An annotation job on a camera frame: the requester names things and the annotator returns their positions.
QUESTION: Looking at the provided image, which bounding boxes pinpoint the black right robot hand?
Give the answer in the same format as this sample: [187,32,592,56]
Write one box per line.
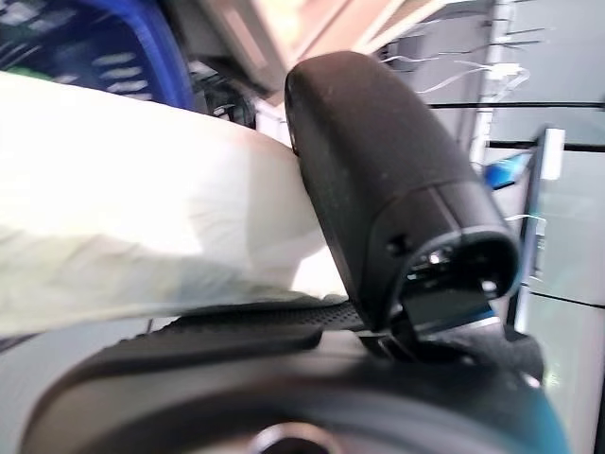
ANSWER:
[21,51,573,454]

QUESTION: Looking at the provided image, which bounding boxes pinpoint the napa cabbage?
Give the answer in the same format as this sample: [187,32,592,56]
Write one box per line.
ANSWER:
[0,69,351,340]

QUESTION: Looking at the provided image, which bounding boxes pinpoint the blue plastic shopping basket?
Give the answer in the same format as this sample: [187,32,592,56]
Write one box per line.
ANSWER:
[0,0,198,113]

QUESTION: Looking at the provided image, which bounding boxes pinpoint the wooden display shelf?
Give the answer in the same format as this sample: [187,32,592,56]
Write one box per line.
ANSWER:
[186,0,426,96]

